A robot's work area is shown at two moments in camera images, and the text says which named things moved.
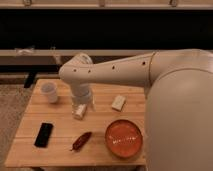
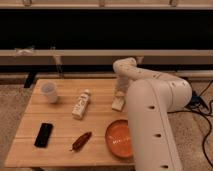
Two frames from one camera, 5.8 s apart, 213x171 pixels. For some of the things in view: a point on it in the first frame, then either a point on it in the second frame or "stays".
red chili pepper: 80,141 stays
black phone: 43,135 stays
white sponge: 118,103 stays
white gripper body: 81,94 to 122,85
